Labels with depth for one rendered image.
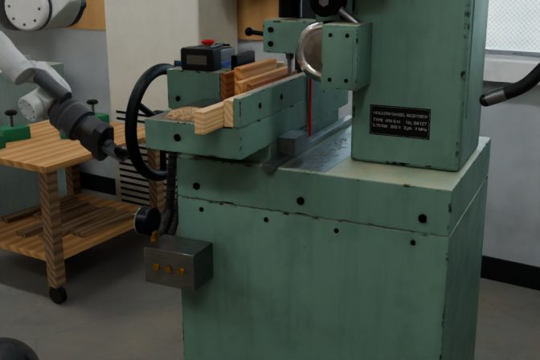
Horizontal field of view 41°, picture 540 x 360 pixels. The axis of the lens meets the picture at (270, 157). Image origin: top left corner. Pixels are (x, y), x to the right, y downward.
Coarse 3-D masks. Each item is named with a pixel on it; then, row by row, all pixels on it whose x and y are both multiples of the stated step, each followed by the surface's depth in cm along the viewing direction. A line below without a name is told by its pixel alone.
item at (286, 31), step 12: (264, 24) 157; (276, 24) 156; (288, 24) 154; (300, 24) 153; (264, 36) 158; (276, 36) 156; (288, 36) 155; (264, 48) 158; (276, 48) 157; (288, 48) 156
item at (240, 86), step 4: (280, 68) 165; (284, 68) 166; (268, 72) 160; (272, 72) 160; (276, 72) 162; (280, 72) 164; (252, 76) 154; (256, 76) 154; (260, 76) 154; (264, 76) 156; (268, 76) 158; (240, 80) 149; (244, 80) 149; (248, 80) 149; (252, 80) 151; (256, 80) 153; (236, 84) 148; (240, 84) 147; (244, 84) 148; (236, 88) 148; (240, 88) 147; (244, 88) 148; (236, 92) 148; (240, 92) 148
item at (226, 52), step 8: (184, 48) 160; (192, 48) 159; (200, 48) 158; (208, 48) 158; (216, 48) 159; (224, 48) 166; (232, 48) 168; (184, 56) 160; (192, 56) 159; (200, 56) 158; (208, 56) 158; (216, 56) 159; (224, 56) 165; (184, 64) 161; (192, 64) 160; (200, 64) 159; (208, 64) 158; (216, 64) 159; (224, 64) 164
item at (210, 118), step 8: (216, 104) 133; (200, 112) 127; (208, 112) 128; (216, 112) 130; (200, 120) 127; (208, 120) 128; (216, 120) 131; (200, 128) 127; (208, 128) 128; (216, 128) 131
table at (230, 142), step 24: (312, 96) 163; (336, 96) 177; (168, 120) 139; (264, 120) 141; (288, 120) 152; (312, 120) 164; (168, 144) 139; (192, 144) 137; (216, 144) 135; (240, 144) 133; (264, 144) 142
